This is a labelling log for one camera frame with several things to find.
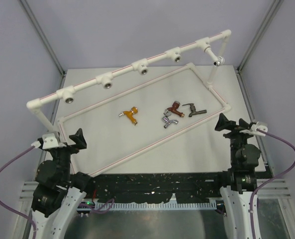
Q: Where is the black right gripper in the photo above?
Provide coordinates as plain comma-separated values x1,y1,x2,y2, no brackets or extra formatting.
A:
215,113,256,165

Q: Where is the white pipe frame rack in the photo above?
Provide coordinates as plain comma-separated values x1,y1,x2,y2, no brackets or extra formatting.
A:
26,29,231,177

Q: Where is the white chrome knob faucet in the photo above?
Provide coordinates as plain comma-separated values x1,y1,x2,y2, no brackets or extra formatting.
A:
204,47,225,67

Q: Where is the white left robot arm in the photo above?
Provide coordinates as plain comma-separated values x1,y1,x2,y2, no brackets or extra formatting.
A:
31,128,95,239

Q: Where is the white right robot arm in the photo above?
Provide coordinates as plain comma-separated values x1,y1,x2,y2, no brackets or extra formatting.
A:
213,113,261,239

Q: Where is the dark grey lever faucet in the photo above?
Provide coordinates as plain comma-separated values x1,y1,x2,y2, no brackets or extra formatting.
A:
183,103,207,118

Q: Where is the orange faucet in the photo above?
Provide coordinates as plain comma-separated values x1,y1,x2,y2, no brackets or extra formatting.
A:
118,107,138,125

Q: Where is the red brown faucet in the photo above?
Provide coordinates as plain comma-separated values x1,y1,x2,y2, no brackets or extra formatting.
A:
163,101,185,118

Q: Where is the chrome silver faucet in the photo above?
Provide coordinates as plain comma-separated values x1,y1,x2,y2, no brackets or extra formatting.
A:
162,116,179,129

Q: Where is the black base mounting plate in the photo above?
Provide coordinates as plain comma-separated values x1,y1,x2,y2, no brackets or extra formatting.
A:
85,171,226,204

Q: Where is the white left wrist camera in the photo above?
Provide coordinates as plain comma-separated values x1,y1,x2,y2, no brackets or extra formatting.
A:
31,131,65,150

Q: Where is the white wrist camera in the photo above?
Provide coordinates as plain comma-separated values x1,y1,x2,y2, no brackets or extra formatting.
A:
31,131,65,150
240,121,268,136

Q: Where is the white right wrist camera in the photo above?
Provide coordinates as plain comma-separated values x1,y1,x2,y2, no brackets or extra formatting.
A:
240,121,268,136

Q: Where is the white slotted cable duct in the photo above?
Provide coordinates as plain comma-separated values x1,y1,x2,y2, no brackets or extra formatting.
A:
94,201,216,211

